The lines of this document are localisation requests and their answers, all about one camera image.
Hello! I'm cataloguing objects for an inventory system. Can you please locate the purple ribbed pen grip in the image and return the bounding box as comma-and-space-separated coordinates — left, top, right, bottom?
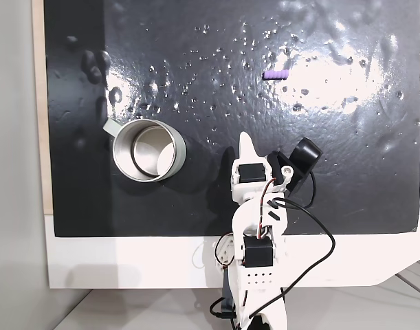
262, 69, 290, 81

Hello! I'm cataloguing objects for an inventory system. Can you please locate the silver metal cup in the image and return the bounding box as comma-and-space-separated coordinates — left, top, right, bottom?
102, 118, 188, 182

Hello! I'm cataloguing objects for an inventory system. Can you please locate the black glossy table mat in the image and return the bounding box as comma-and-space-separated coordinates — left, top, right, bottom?
43, 0, 420, 238

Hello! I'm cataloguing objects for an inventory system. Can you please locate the beige board strip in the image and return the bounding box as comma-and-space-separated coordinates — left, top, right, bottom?
31, 0, 54, 217

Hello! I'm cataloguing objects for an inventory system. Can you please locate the red white servo wire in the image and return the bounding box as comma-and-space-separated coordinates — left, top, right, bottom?
256, 177, 278, 241

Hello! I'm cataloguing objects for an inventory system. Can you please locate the black oval gripper camera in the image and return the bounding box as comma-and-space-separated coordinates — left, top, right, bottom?
277, 137, 323, 194

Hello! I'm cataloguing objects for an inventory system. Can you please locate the red black base wire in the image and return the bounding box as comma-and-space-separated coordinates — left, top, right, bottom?
214, 236, 232, 270

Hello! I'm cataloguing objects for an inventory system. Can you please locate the long black camera cable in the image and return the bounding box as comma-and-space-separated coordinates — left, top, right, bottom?
247, 170, 336, 319

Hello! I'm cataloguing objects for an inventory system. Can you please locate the short black base cable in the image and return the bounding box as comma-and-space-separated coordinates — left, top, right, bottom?
209, 296, 239, 321

